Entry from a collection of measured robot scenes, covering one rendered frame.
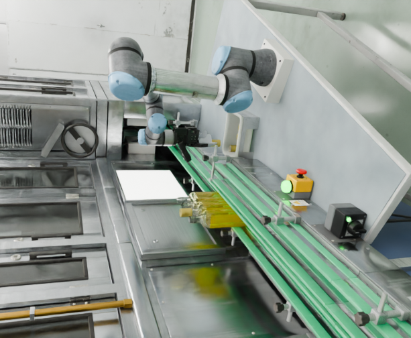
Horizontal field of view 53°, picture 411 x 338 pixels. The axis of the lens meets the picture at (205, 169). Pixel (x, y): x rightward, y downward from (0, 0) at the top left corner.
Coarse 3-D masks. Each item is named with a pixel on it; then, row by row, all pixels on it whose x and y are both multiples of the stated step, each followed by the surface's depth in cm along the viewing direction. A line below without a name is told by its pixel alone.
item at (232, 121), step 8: (232, 120) 200; (240, 120) 184; (232, 128) 201; (240, 128) 185; (224, 136) 202; (232, 136) 203; (240, 136) 186; (224, 144) 203; (232, 144) 204; (224, 152) 202; (232, 152) 202
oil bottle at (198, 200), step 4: (220, 196) 173; (196, 200) 167; (200, 200) 167; (204, 200) 168; (208, 200) 168; (212, 200) 169; (216, 200) 169; (220, 200) 170; (224, 200) 170; (196, 204) 166
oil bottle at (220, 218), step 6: (210, 210) 160; (216, 210) 160; (222, 210) 161; (228, 210) 162; (204, 216) 156; (210, 216) 155; (216, 216) 156; (222, 216) 157; (228, 216) 158; (234, 216) 159; (204, 222) 156; (210, 222) 156; (216, 222) 157; (222, 222) 158; (228, 222) 159; (234, 222) 160; (240, 222) 161
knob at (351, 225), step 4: (356, 220) 120; (352, 224) 119; (356, 224) 118; (360, 224) 118; (348, 228) 119; (352, 228) 118; (356, 228) 118; (360, 228) 119; (348, 232) 120; (352, 232) 118; (356, 232) 117; (360, 232) 117; (364, 232) 118
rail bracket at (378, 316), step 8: (384, 296) 87; (384, 304) 88; (400, 304) 92; (360, 312) 88; (376, 312) 88; (384, 312) 89; (392, 312) 90; (400, 312) 90; (408, 312) 90; (360, 320) 87; (368, 320) 87; (376, 320) 88; (384, 320) 88; (400, 320) 90
